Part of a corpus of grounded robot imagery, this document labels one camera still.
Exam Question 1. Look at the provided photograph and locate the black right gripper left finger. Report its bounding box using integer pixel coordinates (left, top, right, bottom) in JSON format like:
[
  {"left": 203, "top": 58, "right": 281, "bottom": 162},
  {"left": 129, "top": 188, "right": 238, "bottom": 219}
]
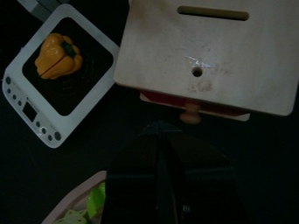
[{"left": 102, "top": 121, "right": 163, "bottom": 224}]

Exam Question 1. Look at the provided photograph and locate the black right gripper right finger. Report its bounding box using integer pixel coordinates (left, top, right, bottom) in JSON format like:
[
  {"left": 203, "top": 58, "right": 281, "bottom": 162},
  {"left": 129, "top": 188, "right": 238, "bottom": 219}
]
[{"left": 161, "top": 121, "right": 250, "bottom": 224}]

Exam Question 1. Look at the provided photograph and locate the red drawer with wooden knob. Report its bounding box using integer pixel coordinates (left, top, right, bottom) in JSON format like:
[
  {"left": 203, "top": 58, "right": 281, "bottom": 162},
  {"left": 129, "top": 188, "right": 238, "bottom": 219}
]
[{"left": 139, "top": 90, "right": 251, "bottom": 126}]

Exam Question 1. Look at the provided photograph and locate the bright green toy vegetable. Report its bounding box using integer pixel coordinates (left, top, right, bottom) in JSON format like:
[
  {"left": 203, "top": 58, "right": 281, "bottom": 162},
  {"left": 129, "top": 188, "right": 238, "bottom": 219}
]
[{"left": 86, "top": 182, "right": 109, "bottom": 220}]

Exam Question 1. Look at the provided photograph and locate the pink toy tray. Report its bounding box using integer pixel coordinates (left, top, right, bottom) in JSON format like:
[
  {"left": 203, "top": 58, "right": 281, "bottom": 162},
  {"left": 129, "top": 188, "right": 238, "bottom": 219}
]
[{"left": 41, "top": 170, "right": 109, "bottom": 224}]

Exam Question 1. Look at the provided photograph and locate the pale green toy vegetable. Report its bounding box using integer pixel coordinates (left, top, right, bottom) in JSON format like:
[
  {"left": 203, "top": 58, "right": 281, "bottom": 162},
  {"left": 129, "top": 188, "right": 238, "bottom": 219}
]
[{"left": 54, "top": 208, "right": 90, "bottom": 224}]

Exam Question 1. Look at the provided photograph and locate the yellow toy bell pepper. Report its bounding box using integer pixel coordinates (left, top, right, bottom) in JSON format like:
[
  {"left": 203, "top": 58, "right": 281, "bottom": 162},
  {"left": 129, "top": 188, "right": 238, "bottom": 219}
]
[{"left": 34, "top": 32, "right": 85, "bottom": 81}]

